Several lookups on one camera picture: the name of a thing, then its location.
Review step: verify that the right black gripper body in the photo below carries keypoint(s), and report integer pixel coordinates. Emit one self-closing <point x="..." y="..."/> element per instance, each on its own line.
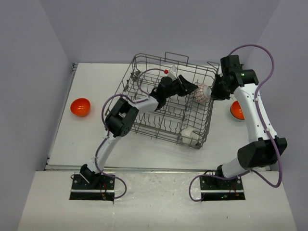
<point x="222" y="93"/>

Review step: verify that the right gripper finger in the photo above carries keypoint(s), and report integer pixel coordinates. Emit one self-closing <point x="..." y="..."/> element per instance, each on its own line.
<point x="213" y="95"/>
<point x="217" y="79"/>

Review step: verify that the red patterned white bowl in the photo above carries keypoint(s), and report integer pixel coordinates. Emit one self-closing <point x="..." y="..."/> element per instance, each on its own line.
<point x="202" y="94"/>

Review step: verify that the large orange bowl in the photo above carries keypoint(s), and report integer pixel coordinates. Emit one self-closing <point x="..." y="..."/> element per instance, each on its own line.
<point x="80" y="107"/>

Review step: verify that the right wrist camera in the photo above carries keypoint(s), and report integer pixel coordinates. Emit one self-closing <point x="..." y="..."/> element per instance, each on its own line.
<point x="230" y="63"/>

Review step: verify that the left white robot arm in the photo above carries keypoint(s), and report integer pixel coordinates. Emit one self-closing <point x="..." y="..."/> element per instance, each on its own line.
<point x="121" y="117"/>

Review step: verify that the grey wire dish rack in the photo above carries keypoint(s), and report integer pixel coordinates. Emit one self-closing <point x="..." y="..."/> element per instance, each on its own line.
<point x="144" y="73"/>

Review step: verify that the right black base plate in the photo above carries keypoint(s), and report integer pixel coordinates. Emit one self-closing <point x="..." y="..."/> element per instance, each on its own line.
<point x="211" y="183"/>

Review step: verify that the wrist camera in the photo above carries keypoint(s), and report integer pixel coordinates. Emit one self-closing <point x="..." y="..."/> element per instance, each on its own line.
<point x="170" y="76"/>
<point x="230" y="63"/>

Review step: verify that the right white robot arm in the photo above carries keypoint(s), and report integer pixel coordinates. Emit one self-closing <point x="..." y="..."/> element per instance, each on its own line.
<point x="265" y="147"/>

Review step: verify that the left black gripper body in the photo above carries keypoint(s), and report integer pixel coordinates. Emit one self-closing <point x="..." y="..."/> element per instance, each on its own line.
<point x="175" y="85"/>

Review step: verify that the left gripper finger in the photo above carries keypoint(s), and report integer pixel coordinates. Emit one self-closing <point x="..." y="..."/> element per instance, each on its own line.
<point x="186" y="85"/>
<point x="182" y="93"/>

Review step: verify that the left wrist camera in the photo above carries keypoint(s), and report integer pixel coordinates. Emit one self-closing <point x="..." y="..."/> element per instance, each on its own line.
<point x="170" y="76"/>

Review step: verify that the small orange bowl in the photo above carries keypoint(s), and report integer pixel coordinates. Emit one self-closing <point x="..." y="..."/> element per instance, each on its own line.
<point x="236" y="110"/>

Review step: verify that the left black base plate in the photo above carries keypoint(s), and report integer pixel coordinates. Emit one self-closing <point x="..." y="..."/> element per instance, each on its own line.
<point x="100" y="183"/>

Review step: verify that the small white bowl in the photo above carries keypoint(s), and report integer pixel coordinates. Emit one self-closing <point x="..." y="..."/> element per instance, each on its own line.
<point x="189" y="136"/>

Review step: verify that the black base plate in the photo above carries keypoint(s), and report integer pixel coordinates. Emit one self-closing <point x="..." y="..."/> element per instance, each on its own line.
<point x="211" y="183"/>
<point x="100" y="183"/>

